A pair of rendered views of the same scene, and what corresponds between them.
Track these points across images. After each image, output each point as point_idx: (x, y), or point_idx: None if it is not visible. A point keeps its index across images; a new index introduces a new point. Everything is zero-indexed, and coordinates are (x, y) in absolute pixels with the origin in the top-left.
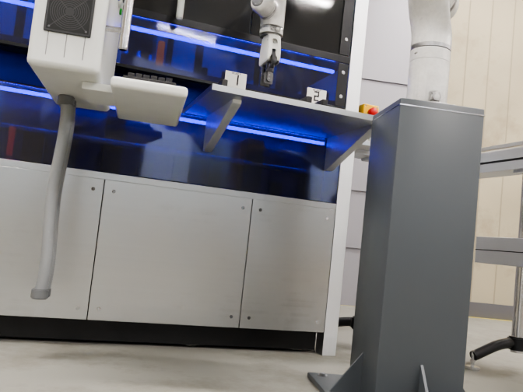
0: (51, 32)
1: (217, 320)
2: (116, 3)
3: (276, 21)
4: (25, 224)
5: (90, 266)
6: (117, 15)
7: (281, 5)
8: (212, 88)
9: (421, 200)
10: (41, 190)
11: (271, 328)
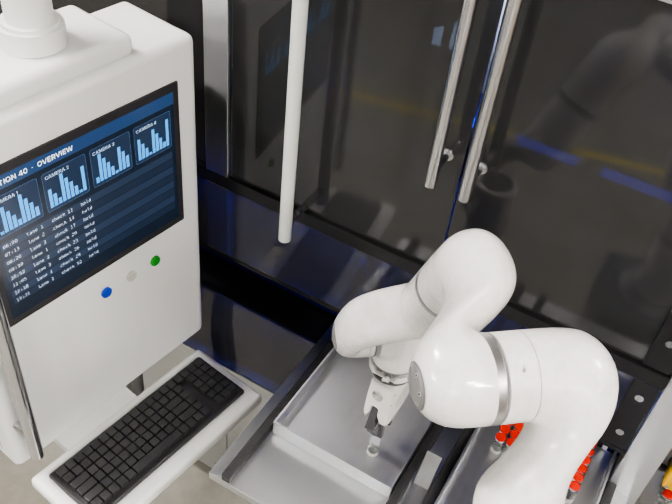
0: None
1: None
2: (95, 311)
3: (385, 366)
4: (158, 377)
5: (224, 440)
6: (137, 282)
7: (398, 343)
8: (209, 477)
9: None
10: (166, 356)
11: None
